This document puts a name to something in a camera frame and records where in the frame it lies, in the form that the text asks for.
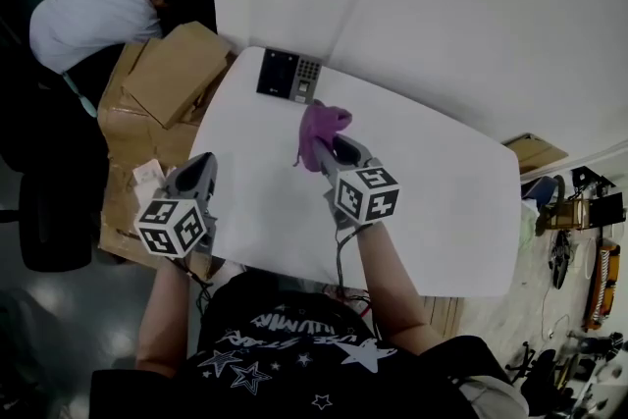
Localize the brown cardboard sheet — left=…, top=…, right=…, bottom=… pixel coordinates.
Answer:
left=500, top=131, right=570, bottom=176

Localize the small white box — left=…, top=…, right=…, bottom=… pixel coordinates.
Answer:
left=131, top=158, right=171, bottom=200

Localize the purple cloth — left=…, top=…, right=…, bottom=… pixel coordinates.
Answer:
left=292, top=98, right=354, bottom=174

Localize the wooden slat panel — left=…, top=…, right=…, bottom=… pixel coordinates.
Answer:
left=421, top=294, right=465, bottom=340

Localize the crumpled brown cardboard box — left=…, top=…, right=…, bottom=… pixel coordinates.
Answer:
left=96, top=38, right=236, bottom=173

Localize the black monitor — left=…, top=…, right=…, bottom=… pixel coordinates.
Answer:
left=586, top=191, right=625, bottom=227

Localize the black cable bundle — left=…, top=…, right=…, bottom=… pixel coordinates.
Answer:
left=549, top=230, right=573, bottom=288

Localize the teal lanyard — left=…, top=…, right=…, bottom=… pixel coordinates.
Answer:
left=61, top=71, right=99, bottom=119

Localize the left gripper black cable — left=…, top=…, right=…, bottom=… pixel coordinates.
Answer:
left=169, top=257, right=215, bottom=320

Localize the small wooden frame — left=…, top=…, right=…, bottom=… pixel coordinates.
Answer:
left=544, top=198, right=598, bottom=232

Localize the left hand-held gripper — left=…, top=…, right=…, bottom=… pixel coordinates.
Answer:
left=132, top=152, right=218, bottom=259

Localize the person's black star-print shirt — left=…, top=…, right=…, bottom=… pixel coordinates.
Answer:
left=90, top=270, right=529, bottom=419

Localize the black office chair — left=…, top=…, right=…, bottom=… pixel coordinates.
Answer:
left=0, top=151, right=94, bottom=274

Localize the person's left forearm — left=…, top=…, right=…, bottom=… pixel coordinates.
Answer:
left=135, top=257, right=195, bottom=379

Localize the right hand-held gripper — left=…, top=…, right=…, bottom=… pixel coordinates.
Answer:
left=313, top=134, right=399, bottom=232

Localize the flat brown cardboard box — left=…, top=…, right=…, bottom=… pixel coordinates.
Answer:
left=121, top=21, right=233, bottom=130

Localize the blue chair with black frame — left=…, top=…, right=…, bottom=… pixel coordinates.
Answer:
left=519, top=175, right=560, bottom=212

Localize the black swivel chair with castors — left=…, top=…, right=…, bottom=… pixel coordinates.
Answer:
left=504, top=340, right=590, bottom=403

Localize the light green cloth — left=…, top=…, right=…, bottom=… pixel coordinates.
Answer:
left=518, top=200, right=539, bottom=251

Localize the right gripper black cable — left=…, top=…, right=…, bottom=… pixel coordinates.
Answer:
left=335, top=223, right=379, bottom=340

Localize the white ring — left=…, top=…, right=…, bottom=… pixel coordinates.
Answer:
left=583, top=230, right=598, bottom=281

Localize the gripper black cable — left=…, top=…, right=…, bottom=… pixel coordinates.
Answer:
left=169, top=257, right=215, bottom=320
left=335, top=223, right=379, bottom=340

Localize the black keypad device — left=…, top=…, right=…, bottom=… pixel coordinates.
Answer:
left=255, top=46, right=325, bottom=104

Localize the person's right forearm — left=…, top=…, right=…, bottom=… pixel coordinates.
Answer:
left=353, top=220, right=443, bottom=357

